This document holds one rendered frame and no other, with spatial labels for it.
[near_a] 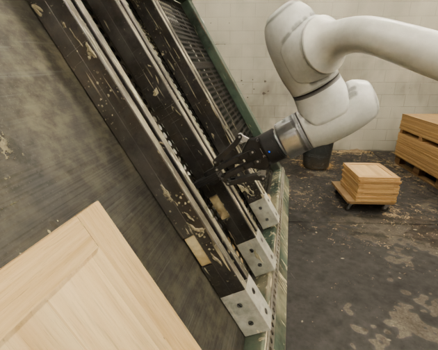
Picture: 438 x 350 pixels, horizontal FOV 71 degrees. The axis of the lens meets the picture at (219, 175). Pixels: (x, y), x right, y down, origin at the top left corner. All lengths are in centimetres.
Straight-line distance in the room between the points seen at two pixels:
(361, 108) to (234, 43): 494
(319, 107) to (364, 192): 296
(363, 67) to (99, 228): 565
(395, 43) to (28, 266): 56
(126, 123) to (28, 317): 40
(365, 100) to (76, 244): 57
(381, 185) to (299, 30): 310
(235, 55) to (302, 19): 492
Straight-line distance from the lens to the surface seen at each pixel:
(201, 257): 74
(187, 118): 88
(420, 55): 52
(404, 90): 628
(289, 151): 69
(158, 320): 57
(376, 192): 363
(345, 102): 66
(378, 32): 55
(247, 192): 122
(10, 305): 42
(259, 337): 84
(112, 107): 68
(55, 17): 74
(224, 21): 558
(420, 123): 514
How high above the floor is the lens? 152
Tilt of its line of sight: 20 degrees down
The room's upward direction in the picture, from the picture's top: straight up
